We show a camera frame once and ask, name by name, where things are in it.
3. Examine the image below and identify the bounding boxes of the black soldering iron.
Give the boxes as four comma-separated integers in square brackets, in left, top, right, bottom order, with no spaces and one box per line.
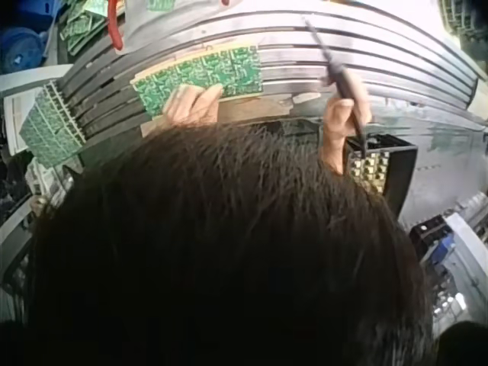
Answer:
[303,15,369,159]

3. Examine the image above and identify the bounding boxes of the black component tray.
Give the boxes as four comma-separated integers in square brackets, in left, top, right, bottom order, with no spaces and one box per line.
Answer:
[345,133,419,220]

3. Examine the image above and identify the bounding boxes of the heap of green circuit boards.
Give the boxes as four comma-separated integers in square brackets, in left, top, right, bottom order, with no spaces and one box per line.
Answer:
[59,0,115,54]

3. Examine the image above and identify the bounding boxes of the stack of green circuit boards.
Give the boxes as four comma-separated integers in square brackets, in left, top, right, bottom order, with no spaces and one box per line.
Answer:
[18,80,87,169]

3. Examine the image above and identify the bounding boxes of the green circuit board panel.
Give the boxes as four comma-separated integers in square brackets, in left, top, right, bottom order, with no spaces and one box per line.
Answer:
[130,45,265,117]

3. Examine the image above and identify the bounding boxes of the person's left hand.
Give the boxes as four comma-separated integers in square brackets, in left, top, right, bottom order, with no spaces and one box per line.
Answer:
[162,83,224,127]

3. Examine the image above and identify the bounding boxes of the blue plastic container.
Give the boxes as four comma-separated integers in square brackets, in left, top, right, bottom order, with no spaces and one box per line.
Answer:
[0,0,62,75]

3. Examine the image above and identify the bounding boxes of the person's right hand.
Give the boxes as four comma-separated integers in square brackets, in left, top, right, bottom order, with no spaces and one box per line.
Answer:
[319,70,373,175]

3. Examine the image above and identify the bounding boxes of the blue and white equipment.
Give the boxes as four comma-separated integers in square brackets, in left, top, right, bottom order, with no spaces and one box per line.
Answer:
[409,213,488,329]

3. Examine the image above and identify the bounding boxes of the grey slatted conveyor rails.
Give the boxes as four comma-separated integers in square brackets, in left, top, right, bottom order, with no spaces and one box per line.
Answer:
[56,7,483,142]

